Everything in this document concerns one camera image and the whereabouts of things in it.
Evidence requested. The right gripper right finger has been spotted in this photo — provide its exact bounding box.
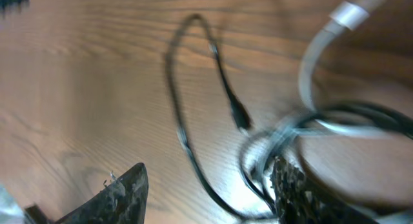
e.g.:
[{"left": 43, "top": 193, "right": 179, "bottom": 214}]
[{"left": 271, "top": 157, "right": 377, "bottom": 224}]

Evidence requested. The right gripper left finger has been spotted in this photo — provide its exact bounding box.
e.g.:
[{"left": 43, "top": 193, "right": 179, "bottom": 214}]
[{"left": 57, "top": 163, "right": 148, "bottom": 224}]

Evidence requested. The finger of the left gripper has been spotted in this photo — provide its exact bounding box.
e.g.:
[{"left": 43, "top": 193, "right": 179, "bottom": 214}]
[{"left": 1, "top": 0, "right": 30, "bottom": 14}]

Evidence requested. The thin black braided cable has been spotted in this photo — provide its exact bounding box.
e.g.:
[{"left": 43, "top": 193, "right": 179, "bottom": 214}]
[{"left": 163, "top": 13, "right": 275, "bottom": 222}]

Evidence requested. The white USB cable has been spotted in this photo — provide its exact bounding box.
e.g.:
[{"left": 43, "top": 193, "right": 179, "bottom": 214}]
[{"left": 254, "top": 0, "right": 398, "bottom": 183}]

